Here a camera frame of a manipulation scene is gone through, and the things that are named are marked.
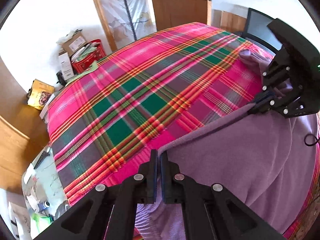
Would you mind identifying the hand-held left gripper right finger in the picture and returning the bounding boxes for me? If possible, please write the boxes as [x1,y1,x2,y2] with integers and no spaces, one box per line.
[160,152,288,240]

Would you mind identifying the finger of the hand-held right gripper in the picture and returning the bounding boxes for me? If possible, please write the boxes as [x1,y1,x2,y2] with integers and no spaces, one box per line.
[261,55,293,99]
[246,91,313,119]

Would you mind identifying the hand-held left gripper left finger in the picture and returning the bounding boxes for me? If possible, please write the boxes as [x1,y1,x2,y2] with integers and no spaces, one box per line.
[31,150,158,240]

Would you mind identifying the purple fleece pants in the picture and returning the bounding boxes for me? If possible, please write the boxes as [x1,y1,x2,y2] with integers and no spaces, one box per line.
[135,49,319,240]

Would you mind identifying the black mesh office chair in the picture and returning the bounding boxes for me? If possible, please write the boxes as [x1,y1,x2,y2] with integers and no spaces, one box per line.
[241,7,284,55]

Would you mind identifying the wooden board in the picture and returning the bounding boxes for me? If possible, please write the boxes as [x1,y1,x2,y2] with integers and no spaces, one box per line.
[220,9,248,34]

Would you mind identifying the pink green plaid blanket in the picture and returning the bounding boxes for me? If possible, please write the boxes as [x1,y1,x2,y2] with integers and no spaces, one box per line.
[46,22,320,240]

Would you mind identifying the wooden door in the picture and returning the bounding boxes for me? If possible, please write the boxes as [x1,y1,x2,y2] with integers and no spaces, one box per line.
[149,0,213,30]

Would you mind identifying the light green cloth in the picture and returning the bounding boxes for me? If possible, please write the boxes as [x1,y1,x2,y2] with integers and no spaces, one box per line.
[66,61,99,85]

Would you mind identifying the white flat box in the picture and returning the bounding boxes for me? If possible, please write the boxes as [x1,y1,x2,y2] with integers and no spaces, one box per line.
[39,92,59,120]

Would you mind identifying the red basket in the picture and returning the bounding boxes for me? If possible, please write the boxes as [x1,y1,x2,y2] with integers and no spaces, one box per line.
[71,39,107,74]

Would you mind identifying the small black object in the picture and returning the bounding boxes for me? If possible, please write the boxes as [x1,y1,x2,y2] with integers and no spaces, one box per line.
[56,71,67,85]

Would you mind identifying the yellow bag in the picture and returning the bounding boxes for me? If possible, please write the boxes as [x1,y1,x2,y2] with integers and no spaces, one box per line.
[27,79,55,110]

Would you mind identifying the white paper bag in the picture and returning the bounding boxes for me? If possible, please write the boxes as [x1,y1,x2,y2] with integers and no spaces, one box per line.
[7,201,32,239]

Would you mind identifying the white carton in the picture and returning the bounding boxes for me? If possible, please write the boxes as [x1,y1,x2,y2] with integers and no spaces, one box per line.
[58,51,74,78]

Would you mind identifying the wooden wardrobe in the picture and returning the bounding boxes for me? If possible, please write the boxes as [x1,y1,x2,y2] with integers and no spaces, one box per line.
[0,55,50,195]

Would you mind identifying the cardboard box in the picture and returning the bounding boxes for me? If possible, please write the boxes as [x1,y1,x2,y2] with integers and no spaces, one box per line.
[56,29,87,55]

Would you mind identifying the printed plastic door curtain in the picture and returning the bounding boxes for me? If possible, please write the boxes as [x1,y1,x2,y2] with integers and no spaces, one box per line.
[96,0,158,48]

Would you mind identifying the black cable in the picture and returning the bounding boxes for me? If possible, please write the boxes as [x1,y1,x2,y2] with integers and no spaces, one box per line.
[304,134,320,147]

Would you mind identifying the wooden door frame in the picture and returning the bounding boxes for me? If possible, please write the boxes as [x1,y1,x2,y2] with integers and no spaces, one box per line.
[86,0,118,53]

